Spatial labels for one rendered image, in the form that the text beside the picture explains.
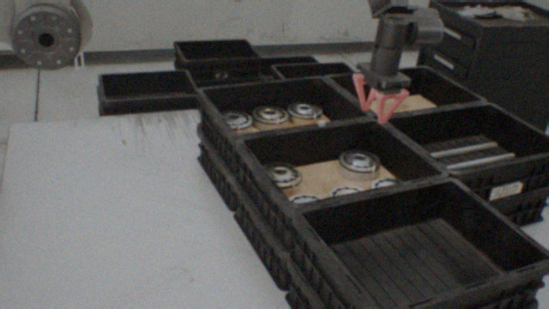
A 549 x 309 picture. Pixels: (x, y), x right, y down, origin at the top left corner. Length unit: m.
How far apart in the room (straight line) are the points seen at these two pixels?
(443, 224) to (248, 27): 3.39
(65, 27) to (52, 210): 0.47
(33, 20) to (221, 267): 0.66
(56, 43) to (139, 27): 3.02
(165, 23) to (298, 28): 1.08
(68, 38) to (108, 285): 0.53
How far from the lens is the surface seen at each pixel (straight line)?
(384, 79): 1.07
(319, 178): 1.35
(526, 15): 3.12
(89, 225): 1.40
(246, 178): 1.27
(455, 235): 1.26
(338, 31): 4.77
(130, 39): 4.31
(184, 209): 1.43
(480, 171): 1.32
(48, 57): 1.29
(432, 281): 1.12
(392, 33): 1.06
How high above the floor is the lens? 1.53
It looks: 30 degrees down
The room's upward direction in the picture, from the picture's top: 5 degrees clockwise
